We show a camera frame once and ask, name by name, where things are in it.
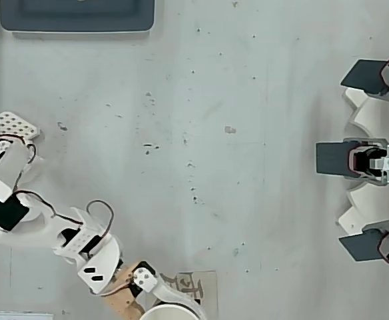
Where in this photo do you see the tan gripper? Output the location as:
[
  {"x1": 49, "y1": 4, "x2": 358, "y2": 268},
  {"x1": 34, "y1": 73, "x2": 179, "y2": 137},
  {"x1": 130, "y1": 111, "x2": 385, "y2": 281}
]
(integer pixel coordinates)
[{"x1": 101, "y1": 260, "x2": 206, "y2": 320}]

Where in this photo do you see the black paper cup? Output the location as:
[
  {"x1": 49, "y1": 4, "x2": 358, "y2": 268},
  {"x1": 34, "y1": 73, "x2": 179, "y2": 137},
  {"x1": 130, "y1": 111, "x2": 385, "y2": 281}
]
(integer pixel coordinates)
[{"x1": 140, "y1": 301, "x2": 199, "y2": 320}]

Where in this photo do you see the printed paper mat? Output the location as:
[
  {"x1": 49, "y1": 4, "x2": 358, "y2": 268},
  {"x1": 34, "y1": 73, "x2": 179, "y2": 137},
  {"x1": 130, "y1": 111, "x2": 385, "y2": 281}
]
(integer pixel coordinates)
[{"x1": 146, "y1": 270, "x2": 218, "y2": 320}]

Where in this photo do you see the grey plastic tray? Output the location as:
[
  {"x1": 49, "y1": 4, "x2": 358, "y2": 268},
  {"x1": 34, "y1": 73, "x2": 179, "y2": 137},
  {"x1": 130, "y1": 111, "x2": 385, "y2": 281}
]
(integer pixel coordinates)
[{"x1": 0, "y1": 0, "x2": 156, "y2": 33}]

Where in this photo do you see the red black servo cable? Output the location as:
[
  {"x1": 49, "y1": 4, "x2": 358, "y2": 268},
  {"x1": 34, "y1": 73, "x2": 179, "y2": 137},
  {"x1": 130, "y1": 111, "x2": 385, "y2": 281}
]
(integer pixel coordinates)
[
  {"x1": 0, "y1": 133, "x2": 37, "y2": 166},
  {"x1": 86, "y1": 199, "x2": 115, "y2": 241},
  {"x1": 13, "y1": 189, "x2": 84, "y2": 227}
]

